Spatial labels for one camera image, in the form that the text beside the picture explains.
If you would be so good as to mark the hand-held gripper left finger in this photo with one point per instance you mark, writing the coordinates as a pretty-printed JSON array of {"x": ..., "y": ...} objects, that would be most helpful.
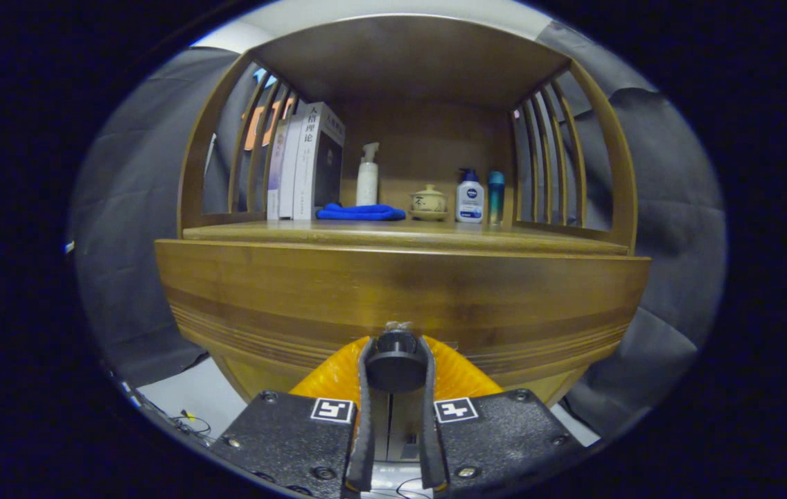
[{"x": 296, "y": 443}]

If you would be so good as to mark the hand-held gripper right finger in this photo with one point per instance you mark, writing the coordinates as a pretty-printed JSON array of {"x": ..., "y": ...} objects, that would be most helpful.
[{"x": 497, "y": 440}]

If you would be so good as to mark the black round drawer knob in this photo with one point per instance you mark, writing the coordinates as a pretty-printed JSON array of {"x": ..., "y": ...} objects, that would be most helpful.
[{"x": 395, "y": 367}]

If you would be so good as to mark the wooden drawer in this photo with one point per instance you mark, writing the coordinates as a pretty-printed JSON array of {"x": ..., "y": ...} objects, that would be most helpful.
[{"x": 296, "y": 284}]

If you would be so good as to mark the wooden countertop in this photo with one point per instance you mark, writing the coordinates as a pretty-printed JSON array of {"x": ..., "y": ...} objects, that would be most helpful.
[{"x": 435, "y": 235}]

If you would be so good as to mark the wooden cabinet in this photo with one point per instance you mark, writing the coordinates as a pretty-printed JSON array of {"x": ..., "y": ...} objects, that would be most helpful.
[{"x": 407, "y": 62}]

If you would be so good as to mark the blue folded cloth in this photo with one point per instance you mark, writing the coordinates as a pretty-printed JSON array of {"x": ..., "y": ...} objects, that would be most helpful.
[{"x": 359, "y": 212}]

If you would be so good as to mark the white lotion bottle blue cap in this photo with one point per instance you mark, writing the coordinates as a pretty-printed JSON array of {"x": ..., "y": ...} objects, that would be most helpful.
[{"x": 470, "y": 201}]

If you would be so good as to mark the teal slim bottle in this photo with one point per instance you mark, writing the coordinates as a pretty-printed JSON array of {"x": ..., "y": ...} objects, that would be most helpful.
[{"x": 496, "y": 197}]

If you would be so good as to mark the beige lidded ceramic teacup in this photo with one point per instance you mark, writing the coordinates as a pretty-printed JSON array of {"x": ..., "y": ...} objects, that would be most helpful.
[{"x": 428, "y": 203}]

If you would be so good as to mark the thin lavender book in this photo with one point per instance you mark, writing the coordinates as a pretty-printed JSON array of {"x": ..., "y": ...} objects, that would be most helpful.
[{"x": 274, "y": 180}]

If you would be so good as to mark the white pump bottle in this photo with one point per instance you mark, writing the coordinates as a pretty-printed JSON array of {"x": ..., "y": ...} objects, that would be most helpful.
[{"x": 367, "y": 184}]

